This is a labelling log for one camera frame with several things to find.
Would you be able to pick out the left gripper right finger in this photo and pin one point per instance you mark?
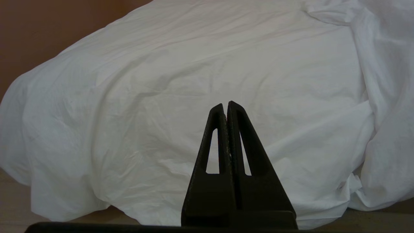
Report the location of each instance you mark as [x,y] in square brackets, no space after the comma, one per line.
[262,194]

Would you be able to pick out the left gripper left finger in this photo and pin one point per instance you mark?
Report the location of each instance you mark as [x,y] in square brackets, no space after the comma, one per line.
[210,194]

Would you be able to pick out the white duvet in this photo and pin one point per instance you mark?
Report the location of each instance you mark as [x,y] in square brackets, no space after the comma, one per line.
[155,97]

